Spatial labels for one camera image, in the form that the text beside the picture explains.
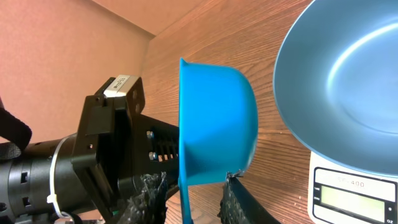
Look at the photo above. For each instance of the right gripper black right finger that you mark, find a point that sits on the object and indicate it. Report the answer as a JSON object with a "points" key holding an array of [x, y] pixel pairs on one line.
{"points": [[238, 205]]}

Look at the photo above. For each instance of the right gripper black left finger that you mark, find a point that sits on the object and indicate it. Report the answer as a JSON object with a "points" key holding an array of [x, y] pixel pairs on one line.
{"points": [[148, 206]]}

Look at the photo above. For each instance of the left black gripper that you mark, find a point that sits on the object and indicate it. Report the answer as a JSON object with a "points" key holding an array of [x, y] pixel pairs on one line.
{"points": [[103, 134]]}

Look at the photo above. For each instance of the blue plastic measuring scoop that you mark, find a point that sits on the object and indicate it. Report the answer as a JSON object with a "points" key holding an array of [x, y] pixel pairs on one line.
{"points": [[218, 126]]}

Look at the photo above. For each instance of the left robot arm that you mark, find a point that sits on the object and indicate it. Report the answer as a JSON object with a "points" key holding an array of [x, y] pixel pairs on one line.
{"points": [[38, 183]]}

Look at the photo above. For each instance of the white digital kitchen scale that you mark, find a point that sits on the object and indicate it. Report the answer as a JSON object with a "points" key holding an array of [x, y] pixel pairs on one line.
{"points": [[337, 194]]}

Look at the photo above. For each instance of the blue metal bowl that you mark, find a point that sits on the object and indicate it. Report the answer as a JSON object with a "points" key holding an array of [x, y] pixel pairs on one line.
{"points": [[335, 82]]}

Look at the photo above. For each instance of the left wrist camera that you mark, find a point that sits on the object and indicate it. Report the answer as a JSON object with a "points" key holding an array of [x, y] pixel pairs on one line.
{"points": [[120, 86]]}

